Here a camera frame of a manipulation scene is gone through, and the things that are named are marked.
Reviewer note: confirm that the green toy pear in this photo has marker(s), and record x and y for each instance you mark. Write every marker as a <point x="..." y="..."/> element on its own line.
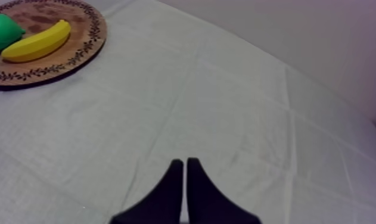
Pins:
<point x="1" y="31"/>

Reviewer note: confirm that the round wooden board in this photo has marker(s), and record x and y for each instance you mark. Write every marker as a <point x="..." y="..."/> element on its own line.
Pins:
<point x="50" y="47"/>

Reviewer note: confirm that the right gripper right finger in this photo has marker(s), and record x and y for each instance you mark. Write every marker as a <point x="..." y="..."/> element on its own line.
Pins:
<point x="206" y="203"/>

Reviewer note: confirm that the yellow toy banana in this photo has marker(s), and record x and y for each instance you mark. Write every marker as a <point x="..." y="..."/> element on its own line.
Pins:
<point x="34" y="43"/>

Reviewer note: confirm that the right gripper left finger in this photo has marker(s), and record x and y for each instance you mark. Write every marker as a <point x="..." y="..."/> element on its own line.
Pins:
<point x="165" y="203"/>

